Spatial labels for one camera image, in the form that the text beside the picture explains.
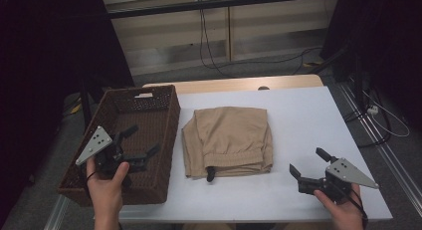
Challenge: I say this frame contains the beige pants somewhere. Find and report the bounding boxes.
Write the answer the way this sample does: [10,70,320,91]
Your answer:
[181,106,274,183]

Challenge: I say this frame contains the white table cover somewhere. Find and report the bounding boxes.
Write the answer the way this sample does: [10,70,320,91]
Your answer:
[118,86,394,223]

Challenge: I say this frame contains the aluminium floor rail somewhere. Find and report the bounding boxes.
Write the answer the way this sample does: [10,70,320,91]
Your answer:
[43,194,72,230]
[336,82,422,208]

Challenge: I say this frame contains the black looped cable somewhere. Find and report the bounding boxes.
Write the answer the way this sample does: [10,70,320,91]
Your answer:
[342,87,394,148]

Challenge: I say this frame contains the black hanging cable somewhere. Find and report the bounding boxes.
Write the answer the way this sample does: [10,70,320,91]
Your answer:
[198,0,233,79]

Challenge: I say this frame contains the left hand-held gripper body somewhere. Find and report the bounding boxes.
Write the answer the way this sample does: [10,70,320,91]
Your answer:
[75,124,134,175]

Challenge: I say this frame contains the white cable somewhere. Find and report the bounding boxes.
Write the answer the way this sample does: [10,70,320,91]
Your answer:
[362,90,411,138]

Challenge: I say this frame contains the black curtain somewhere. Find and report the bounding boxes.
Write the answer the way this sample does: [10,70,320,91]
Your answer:
[0,0,135,204]
[319,0,422,131]

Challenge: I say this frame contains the black wrist strap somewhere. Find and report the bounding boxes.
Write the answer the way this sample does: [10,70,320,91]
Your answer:
[344,186,369,230]

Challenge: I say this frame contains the brown wicker basket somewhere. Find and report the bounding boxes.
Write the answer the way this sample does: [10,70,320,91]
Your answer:
[57,85,182,207]

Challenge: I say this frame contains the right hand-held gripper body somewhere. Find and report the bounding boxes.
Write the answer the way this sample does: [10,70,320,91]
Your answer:
[298,157,380,203]

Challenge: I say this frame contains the person's right hand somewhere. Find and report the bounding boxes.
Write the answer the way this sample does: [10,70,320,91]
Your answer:
[313,184,366,230]

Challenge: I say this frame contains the black metal crossbar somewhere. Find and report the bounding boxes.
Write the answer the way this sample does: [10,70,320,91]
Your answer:
[103,0,339,20]

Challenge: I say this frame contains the black floor cable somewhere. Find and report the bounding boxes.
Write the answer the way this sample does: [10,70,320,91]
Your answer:
[228,46,324,76]

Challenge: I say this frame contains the person's left hand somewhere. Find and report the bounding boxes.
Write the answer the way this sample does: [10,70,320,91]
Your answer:
[86,156,130,220]

